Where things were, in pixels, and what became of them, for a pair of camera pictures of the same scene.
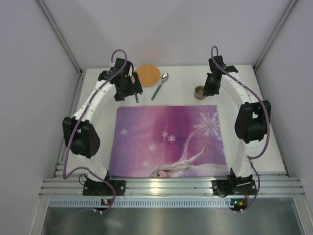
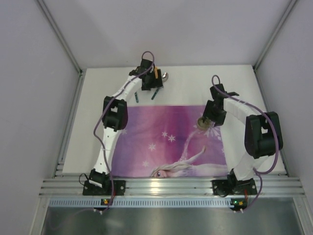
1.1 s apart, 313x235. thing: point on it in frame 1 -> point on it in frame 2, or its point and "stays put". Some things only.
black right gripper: x=210 y=88 -> x=211 y=117
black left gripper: x=130 y=88 -> x=151 y=85
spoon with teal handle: x=164 y=77 stays put
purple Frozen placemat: x=169 y=141 stays put
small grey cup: x=199 y=93 -> x=204 y=125
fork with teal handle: x=137 y=98 stays put
